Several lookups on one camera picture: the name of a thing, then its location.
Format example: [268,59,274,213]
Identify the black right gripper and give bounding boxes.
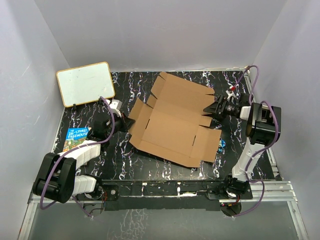
[203,94,240,120]

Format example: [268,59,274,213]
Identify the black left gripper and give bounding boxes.
[105,110,136,138]

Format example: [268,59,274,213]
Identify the brown cardboard box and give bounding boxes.
[128,72,222,168]

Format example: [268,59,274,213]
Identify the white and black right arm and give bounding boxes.
[203,93,282,200]

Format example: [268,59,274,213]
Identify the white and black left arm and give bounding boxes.
[32,112,135,203]

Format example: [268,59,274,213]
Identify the small blue toy car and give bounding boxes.
[217,139,226,154]

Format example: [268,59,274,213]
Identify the blue treehouse book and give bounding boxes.
[62,127,91,152]

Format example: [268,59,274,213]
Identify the small orange-framed whiteboard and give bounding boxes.
[56,61,116,108]

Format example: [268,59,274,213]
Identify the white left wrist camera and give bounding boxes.
[104,99,122,118]

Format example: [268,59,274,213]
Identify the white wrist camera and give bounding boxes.
[225,85,236,101]
[104,99,122,118]

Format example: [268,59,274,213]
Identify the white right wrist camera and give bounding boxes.
[225,85,236,101]

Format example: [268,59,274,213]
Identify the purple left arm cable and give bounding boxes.
[39,95,116,221]

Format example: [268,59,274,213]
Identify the black mounting base bracket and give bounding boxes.
[79,179,253,215]

